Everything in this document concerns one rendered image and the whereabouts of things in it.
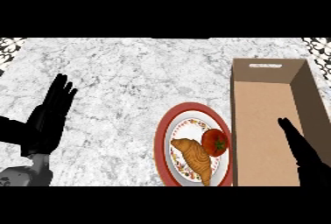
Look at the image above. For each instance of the brown cardboard box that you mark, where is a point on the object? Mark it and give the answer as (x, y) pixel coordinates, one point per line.
(265, 122)

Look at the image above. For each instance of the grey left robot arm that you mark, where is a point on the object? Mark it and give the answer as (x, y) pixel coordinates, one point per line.
(30, 172)

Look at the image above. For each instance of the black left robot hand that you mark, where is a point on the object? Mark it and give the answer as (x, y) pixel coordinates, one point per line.
(48, 119)

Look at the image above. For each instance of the red tomato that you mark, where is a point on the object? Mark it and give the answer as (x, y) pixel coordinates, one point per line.
(215, 142)

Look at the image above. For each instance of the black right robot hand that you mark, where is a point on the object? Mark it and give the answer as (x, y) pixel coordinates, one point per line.
(311, 157)

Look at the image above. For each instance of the red rimmed white plate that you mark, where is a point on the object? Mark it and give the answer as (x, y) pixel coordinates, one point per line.
(185, 137)

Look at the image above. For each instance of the golden brown croissant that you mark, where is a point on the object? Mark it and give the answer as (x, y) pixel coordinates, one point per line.
(196, 159)

